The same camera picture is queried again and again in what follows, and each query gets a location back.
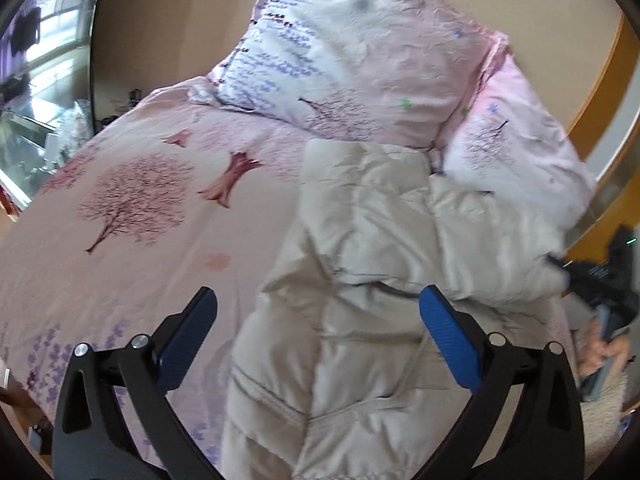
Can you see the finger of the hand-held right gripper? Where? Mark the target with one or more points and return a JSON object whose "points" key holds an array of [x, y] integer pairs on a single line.
{"points": [[557, 266]]}

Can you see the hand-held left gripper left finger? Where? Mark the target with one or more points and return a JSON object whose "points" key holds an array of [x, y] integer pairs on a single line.
{"points": [[189, 337]]}

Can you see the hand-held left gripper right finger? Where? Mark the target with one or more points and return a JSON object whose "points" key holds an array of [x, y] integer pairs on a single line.
{"points": [[449, 335]]}

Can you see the beige puffer jacket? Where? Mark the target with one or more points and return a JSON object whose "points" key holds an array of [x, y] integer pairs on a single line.
{"points": [[350, 260]]}

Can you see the person's right hand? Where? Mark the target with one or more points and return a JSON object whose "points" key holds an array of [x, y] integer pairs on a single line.
{"points": [[595, 350]]}

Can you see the pink tree print bed sheet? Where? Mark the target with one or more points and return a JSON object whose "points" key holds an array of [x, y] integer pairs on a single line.
{"points": [[150, 270]]}

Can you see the pink tree print pillow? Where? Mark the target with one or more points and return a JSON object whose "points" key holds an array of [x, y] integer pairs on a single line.
{"points": [[515, 155]]}

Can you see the large lavender print pillow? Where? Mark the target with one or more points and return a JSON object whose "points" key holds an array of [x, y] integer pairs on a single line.
{"points": [[360, 50]]}

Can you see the window with purple curtain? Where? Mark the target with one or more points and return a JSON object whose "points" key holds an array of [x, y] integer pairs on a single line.
{"points": [[40, 60]]}

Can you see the wooden frame with glass panel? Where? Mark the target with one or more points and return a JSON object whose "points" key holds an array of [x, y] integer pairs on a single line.
{"points": [[605, 110]]}

